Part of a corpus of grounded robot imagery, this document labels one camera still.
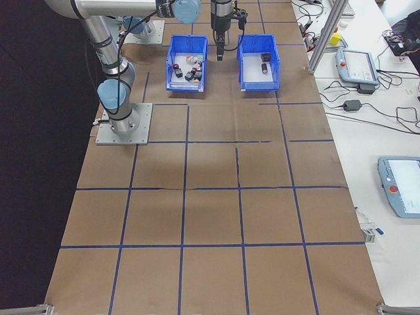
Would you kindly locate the blue bin with buttons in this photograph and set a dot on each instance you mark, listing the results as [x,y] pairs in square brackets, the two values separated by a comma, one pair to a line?
[188,42]

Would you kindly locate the blue bin with black components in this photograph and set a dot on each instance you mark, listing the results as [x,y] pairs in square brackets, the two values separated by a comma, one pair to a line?
[257,42]

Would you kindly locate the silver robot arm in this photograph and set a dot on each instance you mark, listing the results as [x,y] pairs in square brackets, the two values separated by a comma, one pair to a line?
[144,28]
[108,55]

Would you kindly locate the silver white push button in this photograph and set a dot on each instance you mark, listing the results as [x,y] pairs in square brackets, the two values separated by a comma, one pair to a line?
[190,60]

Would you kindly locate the yellow push button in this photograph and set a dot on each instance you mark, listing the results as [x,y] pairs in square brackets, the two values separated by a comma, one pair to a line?
[197,78]

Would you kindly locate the black and red push button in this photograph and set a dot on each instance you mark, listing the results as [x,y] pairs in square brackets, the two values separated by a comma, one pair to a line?
[177,70]

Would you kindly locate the small grey box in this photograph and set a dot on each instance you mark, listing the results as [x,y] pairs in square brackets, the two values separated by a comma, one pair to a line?
[369,235]

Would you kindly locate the white foam pad under components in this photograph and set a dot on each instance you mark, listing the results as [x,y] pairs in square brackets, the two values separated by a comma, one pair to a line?
[254,72]

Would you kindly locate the black electronic component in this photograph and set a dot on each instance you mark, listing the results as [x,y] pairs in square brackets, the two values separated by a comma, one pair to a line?
[265,57]
[264,68]

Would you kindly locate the yellow block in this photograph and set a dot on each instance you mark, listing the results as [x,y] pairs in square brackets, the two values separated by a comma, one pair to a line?
[335,39]

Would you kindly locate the small white round object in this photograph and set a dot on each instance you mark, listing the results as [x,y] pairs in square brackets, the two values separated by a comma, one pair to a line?
[343,23]

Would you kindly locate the white keyboard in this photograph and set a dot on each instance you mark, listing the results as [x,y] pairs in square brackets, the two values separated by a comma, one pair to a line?
[348,8]

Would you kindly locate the grey teach pendant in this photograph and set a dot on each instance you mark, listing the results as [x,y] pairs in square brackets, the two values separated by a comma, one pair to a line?
[356,65]
[403,187]

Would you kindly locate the black power adapter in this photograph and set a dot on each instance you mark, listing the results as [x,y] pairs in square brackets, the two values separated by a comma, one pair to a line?
[352,105]
[367,88]

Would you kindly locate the person in black clothes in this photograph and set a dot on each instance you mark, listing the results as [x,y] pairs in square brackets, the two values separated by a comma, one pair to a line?
[413,29]

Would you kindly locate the white pen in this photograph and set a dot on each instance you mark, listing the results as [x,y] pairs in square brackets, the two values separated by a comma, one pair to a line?
[362,215]

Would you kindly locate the blue pen cap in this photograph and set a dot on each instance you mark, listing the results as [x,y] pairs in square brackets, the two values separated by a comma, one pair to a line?
[379,231]

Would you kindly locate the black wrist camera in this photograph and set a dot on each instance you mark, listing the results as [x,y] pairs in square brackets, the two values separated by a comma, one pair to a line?
[241,14]

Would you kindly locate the black switch block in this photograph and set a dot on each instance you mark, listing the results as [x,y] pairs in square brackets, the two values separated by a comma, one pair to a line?
[189,76]

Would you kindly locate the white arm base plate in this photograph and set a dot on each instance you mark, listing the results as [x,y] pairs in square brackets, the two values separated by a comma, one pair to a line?
[159,33]
[141,124]

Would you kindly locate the aluminium profile post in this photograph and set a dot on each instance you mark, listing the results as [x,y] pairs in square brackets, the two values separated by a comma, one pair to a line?
[325,36]

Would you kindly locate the black frame cover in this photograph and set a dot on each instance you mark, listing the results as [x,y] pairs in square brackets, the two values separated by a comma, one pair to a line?
[33,131]

